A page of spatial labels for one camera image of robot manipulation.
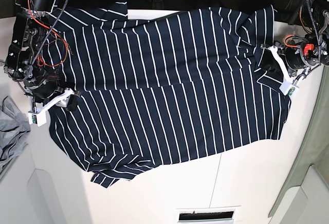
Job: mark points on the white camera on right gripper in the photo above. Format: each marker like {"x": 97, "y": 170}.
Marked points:
{"x": 37, "y": 115}

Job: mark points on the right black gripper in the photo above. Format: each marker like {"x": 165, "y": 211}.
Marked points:
{"x": 44, "y": 90}

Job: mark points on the black round stool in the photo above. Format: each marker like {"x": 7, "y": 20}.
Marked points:
{"x": 250, "y": 6}

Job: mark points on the navy white striped t-shirt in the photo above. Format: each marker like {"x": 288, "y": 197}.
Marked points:
{"x": 163, "y": 91}

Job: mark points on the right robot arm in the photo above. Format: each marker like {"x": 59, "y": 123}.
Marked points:
{"x": 24, "y": 64}

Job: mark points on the grey-green side panel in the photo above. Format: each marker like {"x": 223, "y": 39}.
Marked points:
{"x": 303, "y": 197}

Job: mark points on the white vent slot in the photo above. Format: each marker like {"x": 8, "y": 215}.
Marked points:
{"x": 208, "y": 215}

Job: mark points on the grey clothes pile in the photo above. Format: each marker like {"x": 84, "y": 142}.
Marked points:
{"x": 15, "y": 129}

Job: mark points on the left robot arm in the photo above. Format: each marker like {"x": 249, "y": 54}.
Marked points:
{"x": 306, "y": 53}

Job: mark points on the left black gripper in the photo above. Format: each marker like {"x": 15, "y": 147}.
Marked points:
{"x": 265, "y": 64}

